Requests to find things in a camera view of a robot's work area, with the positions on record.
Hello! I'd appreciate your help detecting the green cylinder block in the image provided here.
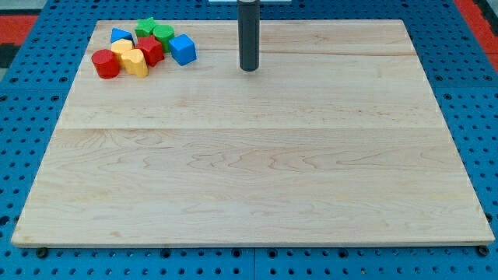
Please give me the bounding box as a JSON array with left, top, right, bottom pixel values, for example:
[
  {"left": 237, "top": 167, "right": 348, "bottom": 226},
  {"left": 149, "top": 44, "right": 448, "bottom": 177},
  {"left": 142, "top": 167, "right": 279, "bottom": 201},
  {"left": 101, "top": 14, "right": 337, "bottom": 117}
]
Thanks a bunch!
[{"left": 153, "top": 24, "right": 175, "bottom": 53}]

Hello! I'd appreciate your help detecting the blue cube block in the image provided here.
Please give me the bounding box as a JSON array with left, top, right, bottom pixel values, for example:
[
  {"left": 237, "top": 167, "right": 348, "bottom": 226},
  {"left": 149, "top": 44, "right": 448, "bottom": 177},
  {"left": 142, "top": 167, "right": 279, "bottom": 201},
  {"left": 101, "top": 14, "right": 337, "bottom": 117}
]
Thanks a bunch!
[{"left": 168, "top": 34, "right": 197, "bottom": 66}]

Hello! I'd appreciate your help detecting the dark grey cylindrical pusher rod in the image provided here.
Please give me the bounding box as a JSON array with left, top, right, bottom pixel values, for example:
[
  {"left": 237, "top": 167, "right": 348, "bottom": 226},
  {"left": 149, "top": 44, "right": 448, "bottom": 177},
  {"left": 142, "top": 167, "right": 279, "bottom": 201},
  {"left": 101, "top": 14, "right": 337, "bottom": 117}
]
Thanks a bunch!
[{"left": 237, "top": 0, "right": 260, "bottom": 72}]

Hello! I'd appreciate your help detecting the blue triangle block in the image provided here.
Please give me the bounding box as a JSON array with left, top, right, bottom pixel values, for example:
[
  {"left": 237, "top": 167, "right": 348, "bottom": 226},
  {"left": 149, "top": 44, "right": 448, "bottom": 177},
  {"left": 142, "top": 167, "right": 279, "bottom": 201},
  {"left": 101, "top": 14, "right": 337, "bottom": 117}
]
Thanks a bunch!
[{"left": 110, "top": 27, "right": 134, "bottom": 43}]

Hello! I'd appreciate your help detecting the yellow hexagon block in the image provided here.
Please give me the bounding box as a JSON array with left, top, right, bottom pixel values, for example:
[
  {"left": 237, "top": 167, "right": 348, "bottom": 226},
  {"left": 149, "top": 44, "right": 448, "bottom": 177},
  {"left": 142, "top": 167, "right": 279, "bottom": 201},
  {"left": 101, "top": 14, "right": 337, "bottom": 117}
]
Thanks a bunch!
[{"left": 110, "top": 39, "right": 134, "bottom": 68}]

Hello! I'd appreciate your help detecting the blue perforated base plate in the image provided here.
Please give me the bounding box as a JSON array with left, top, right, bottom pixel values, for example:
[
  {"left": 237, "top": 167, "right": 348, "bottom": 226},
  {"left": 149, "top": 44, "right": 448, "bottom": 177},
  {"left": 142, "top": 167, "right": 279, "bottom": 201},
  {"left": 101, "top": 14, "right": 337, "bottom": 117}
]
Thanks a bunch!
[{"left": 1, "top": 0, "right": 497, "bottom": 279}]

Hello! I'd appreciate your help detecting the yellow heart block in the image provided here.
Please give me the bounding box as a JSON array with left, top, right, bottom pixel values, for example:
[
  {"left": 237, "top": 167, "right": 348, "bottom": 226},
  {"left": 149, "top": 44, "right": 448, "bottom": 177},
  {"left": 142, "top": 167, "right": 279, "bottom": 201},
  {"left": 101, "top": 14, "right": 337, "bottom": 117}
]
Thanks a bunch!
[{"left": 121, "top": 49, "right": 149, "bottom": 78}]

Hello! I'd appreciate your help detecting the green star block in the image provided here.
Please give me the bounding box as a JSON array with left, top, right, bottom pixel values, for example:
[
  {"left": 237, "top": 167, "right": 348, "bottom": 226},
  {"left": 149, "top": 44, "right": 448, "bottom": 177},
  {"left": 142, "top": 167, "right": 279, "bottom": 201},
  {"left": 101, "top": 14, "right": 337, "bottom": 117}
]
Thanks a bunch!
[{"left": 135, "top": 17, "right": 157, "bottom": 37}]

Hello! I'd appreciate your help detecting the white mount above rod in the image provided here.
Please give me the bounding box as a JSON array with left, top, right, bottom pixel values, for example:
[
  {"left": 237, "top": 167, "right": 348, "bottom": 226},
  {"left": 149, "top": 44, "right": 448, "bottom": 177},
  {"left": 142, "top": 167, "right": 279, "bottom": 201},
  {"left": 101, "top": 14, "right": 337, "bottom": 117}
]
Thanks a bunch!
[{"left": 208, "top": 0, "right": 291, "bottom": 3}]

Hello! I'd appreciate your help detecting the light wooden board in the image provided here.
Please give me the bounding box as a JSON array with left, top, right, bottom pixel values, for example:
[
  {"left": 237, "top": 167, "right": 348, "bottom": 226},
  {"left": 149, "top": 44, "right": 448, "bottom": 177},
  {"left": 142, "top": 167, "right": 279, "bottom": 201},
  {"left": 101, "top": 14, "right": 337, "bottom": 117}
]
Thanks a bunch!
[{"left": 12, "top": 19, "right": 495, "bottom": 248}]

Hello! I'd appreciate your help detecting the red star block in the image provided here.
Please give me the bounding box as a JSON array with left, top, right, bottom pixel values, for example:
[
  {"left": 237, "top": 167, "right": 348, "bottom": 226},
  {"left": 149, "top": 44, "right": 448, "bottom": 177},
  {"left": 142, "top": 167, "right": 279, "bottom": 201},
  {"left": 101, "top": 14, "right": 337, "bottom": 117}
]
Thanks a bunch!
[{"left": 136, "top": 35, "right": 165, "bottom": 67}]

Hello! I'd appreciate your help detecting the red cylinder block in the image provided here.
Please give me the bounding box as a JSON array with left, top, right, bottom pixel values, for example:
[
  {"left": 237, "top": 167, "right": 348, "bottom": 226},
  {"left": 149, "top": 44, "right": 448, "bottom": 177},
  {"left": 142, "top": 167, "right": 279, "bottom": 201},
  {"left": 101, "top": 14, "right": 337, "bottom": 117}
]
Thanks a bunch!
[{"left": 91, "top": 49, "right": 120, "bottom": 79}]

